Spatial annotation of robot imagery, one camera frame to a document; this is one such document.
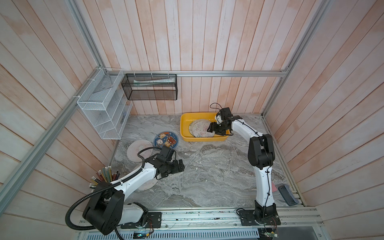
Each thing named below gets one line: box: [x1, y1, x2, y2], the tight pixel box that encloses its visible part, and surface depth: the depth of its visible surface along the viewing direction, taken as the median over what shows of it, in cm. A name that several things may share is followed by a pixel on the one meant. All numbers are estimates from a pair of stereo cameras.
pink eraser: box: [271, 182, 278, 193], surface depth 85 cm
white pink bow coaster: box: [134, 177, 158, 192], surface depth 86 cm
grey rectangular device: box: [278, 184, 300, 207], surface depth 81 cm
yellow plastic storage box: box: [180, 112, 230, 142], surface depth 108 cm
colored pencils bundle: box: [89, 166, 121, 190], surface depth 76 cm
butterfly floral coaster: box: [188, 119, 215, 138], surface depth 110 cm
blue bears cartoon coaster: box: [153, 131, 179, 149], surface depth 107 cm
